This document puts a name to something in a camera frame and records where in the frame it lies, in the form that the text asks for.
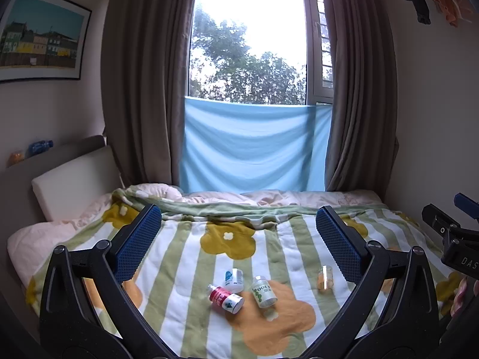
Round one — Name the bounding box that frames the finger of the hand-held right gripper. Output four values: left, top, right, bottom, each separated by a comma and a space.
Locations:
454, 193, 479, 222
422, 204, 462, 241

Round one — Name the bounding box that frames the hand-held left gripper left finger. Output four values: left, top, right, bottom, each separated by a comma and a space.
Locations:
39, 204, 176, 359

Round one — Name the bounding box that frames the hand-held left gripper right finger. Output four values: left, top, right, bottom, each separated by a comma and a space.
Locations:
303, 206, 439, 359

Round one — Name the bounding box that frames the small clear glass cup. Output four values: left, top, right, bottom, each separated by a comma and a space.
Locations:
317, 265, 334, 291

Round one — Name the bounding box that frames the person's right hand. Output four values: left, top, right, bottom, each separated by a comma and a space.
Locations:
451, 279, 479, 319

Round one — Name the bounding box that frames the striped floral blanket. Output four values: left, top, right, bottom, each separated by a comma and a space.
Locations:
26, 188, 465, 359

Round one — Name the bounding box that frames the white headboard cushion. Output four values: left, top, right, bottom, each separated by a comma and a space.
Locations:
32, 145, 123, 222

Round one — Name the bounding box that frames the clear bottle green label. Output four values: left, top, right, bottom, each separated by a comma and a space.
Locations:
251, 276, 278, 309

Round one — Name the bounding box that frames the pale pink duvet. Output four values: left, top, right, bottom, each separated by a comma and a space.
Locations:
7, 182, 384, 288

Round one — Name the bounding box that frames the red label bottle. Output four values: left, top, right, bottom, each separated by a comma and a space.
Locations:
208, 284, 245, 314

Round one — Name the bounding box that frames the white bottle blue label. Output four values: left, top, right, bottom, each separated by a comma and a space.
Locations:
224, 268, 245, 294

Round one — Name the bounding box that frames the grey bed headboard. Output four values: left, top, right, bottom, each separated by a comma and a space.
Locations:
0, 135, 113, 281

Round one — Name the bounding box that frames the light blue cloth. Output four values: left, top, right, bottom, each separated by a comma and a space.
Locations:
179, 96, 332, 194

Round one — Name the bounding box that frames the blue plastic bottle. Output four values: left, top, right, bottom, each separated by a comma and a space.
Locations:
25, 140, 54, 158

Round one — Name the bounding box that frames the brown curtain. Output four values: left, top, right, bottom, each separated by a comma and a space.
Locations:
322, 0, 399, 200
100, 0, 200, 196

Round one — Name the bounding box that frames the window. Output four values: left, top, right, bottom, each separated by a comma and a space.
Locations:
187, 0, 336, 107

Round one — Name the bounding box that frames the framed houses picture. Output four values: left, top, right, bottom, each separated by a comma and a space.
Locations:
0, 0, 93, 83

